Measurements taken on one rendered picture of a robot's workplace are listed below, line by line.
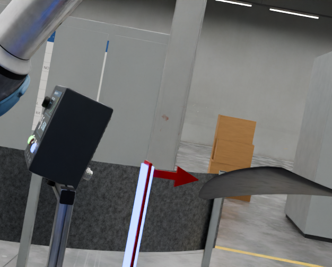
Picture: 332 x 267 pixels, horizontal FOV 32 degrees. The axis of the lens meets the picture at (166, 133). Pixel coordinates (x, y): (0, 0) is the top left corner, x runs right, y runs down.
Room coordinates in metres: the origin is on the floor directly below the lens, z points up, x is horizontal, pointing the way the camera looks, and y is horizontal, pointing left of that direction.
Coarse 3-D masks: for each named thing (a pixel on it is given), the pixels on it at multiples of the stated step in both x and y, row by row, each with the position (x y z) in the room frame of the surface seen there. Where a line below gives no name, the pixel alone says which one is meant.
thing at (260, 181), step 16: (224, 176) 0.67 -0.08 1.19; (240, 176) 0.66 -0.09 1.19; (256, 176) 0.64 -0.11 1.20; (272, 176) 0.62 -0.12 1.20; (288, 176) 0.61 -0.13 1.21; (208, 192) 0.76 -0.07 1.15; (224, 192) 0.77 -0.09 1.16; (240, 192) 0.77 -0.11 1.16; (256, 192) 0.77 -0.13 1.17; (272, 192) 0.77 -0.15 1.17; (288, 192) 0.76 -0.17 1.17; (304, 192) 0.73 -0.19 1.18; (320, 192) 0.67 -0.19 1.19
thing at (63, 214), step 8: (56, 208) 1.16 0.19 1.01; (64, 208) 1.15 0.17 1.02; (72, 208) 1.14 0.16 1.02; (56, 216) 1.14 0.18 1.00; (64, 216) 1.15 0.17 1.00; (56, 224) 1.14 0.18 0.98; (64, 224) 1.14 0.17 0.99; (56, 232) 1.14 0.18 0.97; (64, 232) 1.14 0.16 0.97; (56, 240) 1.14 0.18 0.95; (64, 240) 1.14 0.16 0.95; (56, 248) 1.14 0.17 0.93; (64, 248) 1.14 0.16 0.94; (48, 256) 1.15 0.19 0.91; (56, 256) 1.15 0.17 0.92; (48, 264) 1.14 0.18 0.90; (56, 264) 1.15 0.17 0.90
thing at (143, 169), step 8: (144, 168) 0.64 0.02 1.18; (144, 176) 0.64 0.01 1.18; (144, 184) 0.64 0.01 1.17; (136, 192) 0.66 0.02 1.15; (136, 200) 0.65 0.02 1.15; (136, 208) 0.64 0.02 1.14; (136, 216) 0.64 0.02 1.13; (136, 224) 0.64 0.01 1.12; (128, 240) 0.65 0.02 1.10; (128, 248) 0.65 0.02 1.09; (128, 256) 0.64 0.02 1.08; (128, 264) 0.64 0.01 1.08
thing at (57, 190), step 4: (56, 184) 1.23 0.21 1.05; (60, 184) 1.19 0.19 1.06; (56, 188) 1.23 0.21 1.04; (60, 188) 1.15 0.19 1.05; (56, 192) 1.20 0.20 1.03; (60, 192) 1.14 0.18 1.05; (64, 192) 1.14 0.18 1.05; (68, 192) 1.14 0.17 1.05; (72, 192) 1.14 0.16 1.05; (56, 196) 1.19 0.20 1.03; (60, 196) 1.14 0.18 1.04; (64, 196) 1.14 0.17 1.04; (68, 196) 1.14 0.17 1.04; (72, 196) 1.14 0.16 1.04; (60, 200) 1.14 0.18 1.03; (64, 200) 1.14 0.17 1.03; (68, 200) 1.14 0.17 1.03; (72, 200) 1.14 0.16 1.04; (68, 204) 1.14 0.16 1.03; (72, 204) 1.14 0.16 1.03
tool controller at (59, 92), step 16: (64, 96) 1.18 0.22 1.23; (80, 96) 1.19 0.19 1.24; (48, 112) 1.28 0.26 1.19; (64, 112) 1.19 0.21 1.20; (80, 112) 1.19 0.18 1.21; (96, 112) 1.20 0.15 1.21; (112, 112) 1.22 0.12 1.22; (48, 128) 1.18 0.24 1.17; (64, 128) 1.19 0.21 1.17; (80, 128) 1.20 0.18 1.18; (96, 128) 1.21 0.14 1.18; (48, 144) 1.18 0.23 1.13; (64, 144) 1.19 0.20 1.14; (80, 144) 1.20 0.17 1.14; (96, 144) 1.21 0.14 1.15; (32, 160) 1.18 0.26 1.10; (48, 160) 1.18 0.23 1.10; (64, 160) 1.19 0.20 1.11; (80, 160) 1.20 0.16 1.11; (48, 176) 1.18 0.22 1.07; (64, 176) 1.19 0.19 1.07; (80, 176) 1.20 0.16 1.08
